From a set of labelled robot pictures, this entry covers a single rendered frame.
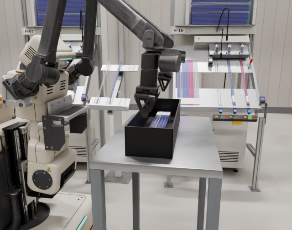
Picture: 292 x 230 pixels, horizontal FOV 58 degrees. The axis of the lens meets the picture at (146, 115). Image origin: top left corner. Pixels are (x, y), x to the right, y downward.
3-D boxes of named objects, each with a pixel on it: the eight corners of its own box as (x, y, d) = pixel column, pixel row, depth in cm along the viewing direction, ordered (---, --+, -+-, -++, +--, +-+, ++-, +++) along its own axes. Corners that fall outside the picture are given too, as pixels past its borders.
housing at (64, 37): (94, 50, 261) (91, 39, 248) (46, 50, 265) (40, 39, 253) (96, 44, 265) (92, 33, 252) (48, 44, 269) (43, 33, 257)
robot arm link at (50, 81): (32, 75, 107) (22, 72, 102) (49, 59, 104) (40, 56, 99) (43, 93, 105) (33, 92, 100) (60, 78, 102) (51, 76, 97)
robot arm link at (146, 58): (145, 50, 90) (138, 50, 84) (164, 51, 87) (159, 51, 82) (144, 70, 91) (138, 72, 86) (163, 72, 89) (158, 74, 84)
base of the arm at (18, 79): (20, 78, 111) (0, 81, 99) (33, 66, 108) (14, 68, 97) (33, 95, 111) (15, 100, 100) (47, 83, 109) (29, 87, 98)
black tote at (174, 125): (149, 117, 151) (149, 97, 148) (179, 118, 148) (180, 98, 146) (124, 155, 96) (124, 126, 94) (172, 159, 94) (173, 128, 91)
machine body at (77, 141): (96, 168, 270) (93, 108, 255) (30, 165, 276) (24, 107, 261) (110, 145, 333) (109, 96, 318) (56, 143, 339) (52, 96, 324)
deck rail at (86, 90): (84, 109, 228) (82, 105, 222) (82, 109, 228) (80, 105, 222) (97, 46, 262) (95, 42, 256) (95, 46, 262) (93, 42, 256)
